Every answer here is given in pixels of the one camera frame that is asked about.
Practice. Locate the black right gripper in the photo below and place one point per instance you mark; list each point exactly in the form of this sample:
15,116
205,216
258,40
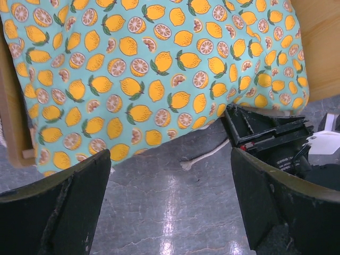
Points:
282,213

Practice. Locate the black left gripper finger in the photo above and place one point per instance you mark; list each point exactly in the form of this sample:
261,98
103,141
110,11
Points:
57,214

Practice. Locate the white rope tie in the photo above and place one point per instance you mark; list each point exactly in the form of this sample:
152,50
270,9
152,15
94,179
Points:
187,165

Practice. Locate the lemon print cushion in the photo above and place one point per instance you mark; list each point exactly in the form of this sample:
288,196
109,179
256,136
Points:
131,75

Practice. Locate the wooden pet bed frame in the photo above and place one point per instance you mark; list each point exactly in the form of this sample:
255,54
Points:
320,38

